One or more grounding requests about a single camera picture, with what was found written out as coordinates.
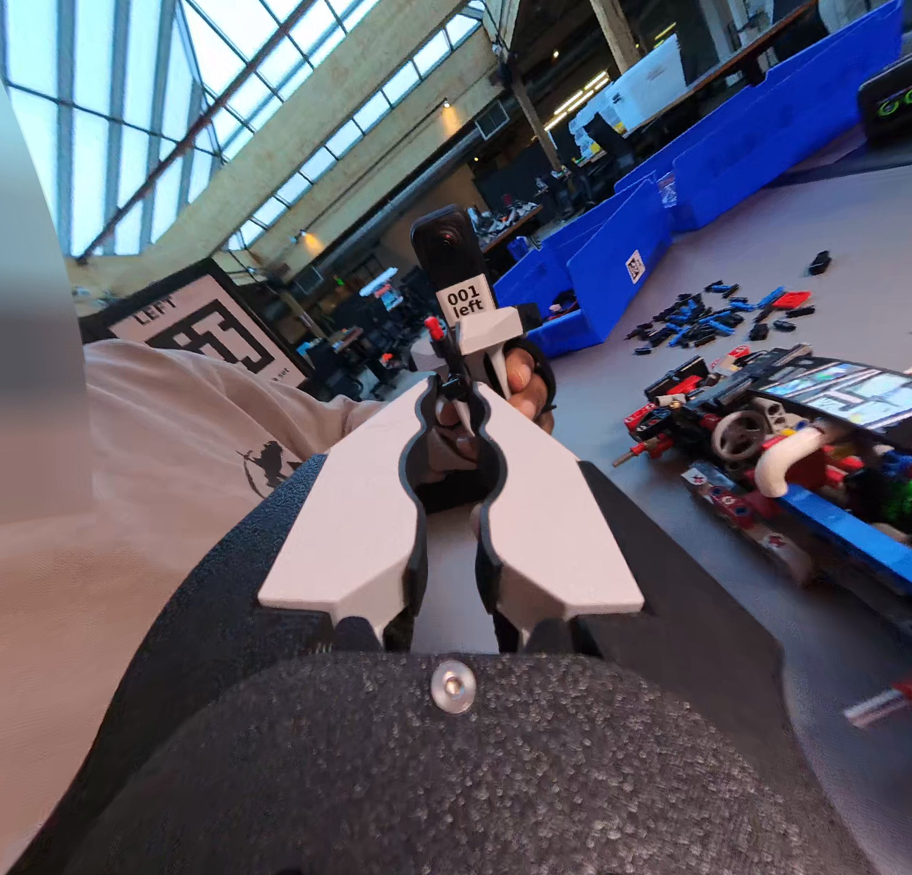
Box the pile of black blue pins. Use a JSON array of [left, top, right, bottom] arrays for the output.
[[626, 280, 817, 356]]

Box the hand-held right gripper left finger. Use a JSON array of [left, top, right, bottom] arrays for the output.
[[256, 376, 437, 648]]

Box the framed black white marker sign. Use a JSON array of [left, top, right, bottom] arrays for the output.
[[78, 257, 315, 392]]

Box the lego car chassis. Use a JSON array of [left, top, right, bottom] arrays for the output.
[[614, 344, 912, 732]]

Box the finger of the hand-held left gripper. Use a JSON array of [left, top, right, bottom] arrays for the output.
[[455, 307, 528, 357], [412, 333, 457, 376]]

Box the blue bin with white label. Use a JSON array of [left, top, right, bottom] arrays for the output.
[[493, 177, 675, 360]]

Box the black lego connector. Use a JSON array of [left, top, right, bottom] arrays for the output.
[[427, 333, 475, 403]]

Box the person's left forearm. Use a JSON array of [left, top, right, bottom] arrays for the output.
[[271, 383, 391, 464]]

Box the black device with green display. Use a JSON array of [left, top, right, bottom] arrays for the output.
[[857, 56, 912, 146]]

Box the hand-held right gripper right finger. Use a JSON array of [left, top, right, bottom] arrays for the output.
[[470, 382, 646, 651]]

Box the person's beige sweatshirt torso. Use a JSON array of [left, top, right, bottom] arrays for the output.
[[0, 339, 336, 855]]

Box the white storage crate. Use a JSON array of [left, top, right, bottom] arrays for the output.
[[570, 34, 687, 139]]

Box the person's left hand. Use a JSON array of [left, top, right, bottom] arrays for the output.
[[418, 346, 557, 482]]

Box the blue storage bin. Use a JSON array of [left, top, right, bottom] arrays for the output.
[[670, 0, 912, 234]]

